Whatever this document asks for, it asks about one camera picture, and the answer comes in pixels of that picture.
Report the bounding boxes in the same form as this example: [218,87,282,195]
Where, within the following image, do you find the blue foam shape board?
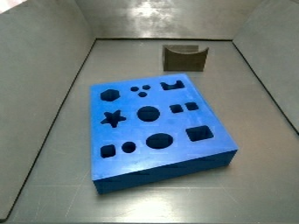
[90,73,239,194]

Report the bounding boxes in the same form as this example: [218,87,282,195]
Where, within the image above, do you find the dark curved cradle block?
[163,45,210,72]

